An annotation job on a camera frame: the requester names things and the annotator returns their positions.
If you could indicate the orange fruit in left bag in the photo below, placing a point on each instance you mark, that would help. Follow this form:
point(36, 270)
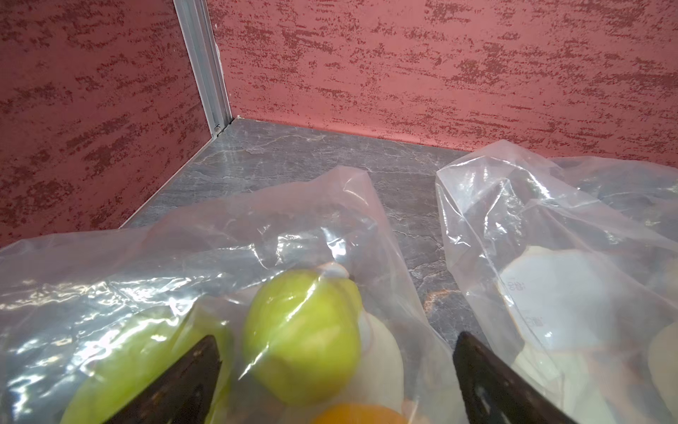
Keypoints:
point(359, 414)

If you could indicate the clear zip-top bag orange seal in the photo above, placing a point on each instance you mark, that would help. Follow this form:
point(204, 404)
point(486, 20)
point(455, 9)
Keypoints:
point(570, 267)

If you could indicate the aluminium corner post left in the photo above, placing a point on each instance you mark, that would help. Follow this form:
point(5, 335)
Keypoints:
point(204, 55)

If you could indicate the green pear in bag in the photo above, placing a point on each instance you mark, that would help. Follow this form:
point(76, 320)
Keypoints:
point(301, 338)

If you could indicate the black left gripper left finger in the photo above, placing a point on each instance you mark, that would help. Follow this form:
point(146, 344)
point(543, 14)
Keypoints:
point(181, 394)

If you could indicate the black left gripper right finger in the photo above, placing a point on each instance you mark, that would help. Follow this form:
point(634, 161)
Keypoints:
point(493, 393)

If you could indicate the clear bag with green fruit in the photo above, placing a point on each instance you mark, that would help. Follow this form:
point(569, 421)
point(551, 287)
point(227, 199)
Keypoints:
point(64, 296)

